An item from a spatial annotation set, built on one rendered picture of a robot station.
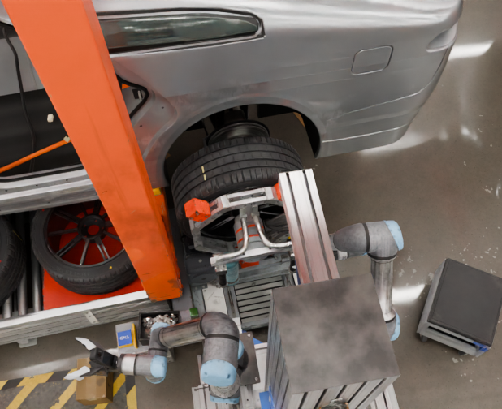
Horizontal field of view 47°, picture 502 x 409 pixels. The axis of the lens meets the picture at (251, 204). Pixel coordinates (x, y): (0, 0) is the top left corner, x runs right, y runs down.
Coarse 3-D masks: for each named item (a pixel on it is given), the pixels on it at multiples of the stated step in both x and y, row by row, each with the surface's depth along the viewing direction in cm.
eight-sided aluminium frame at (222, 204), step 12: (240, 192) 255; (252, 192) 255; (264, 192) 255; (216, 204) 257; (228, 204) 252; (240, 204) 253; (252, 204) 255; (276, 204) 260; (216, 216) 257; (192, 228) 264; (204, 240) 287; (216, 240) 292; (276, 240) 295; (216, 252) 292
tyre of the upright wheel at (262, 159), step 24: (216, 144) 261; (240, 144) 260; (264, 144) 264; (288, 144) 274; (192, 168) 263; (216, 168) 257; (240, 168) 254; (264, 168) 255; (288, 168) 263; (192, 192) 259; (216, 192) 256
